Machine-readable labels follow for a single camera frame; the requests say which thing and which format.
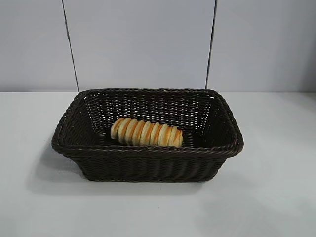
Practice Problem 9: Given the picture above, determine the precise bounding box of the long striped bread roll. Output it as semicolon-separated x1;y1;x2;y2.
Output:
110;118;184;148

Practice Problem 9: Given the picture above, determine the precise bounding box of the dark brown woven basket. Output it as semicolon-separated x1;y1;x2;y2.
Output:
51;88;244;183

